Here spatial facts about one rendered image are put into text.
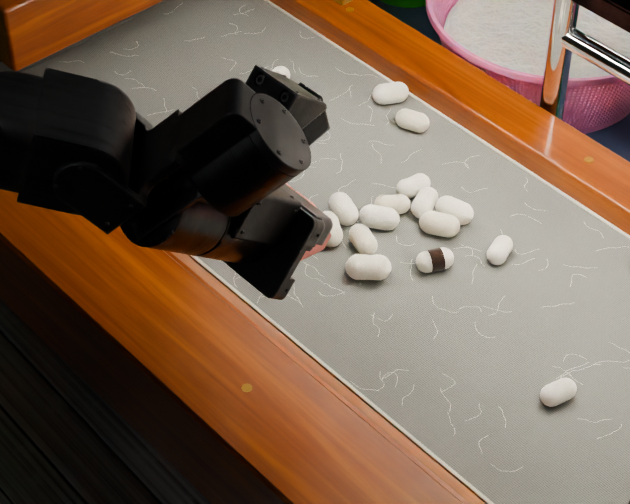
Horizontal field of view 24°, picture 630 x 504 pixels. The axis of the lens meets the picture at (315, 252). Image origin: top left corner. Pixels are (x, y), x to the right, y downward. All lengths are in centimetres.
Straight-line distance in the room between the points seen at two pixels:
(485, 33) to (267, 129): 65
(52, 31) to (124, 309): 33
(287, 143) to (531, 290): 38
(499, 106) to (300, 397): 40
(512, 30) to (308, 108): 58
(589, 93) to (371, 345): 39
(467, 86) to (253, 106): 52
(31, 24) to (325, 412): 49
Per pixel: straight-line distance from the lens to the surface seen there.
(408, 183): 130
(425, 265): 123
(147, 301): 119
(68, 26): 140
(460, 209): 127
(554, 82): 137
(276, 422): 110
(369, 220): 126
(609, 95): 145
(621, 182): 131
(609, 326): 122
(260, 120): 90
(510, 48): 151
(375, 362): 117
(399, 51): 144
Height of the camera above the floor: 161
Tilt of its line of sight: 44 degrees down
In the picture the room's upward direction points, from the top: straight up
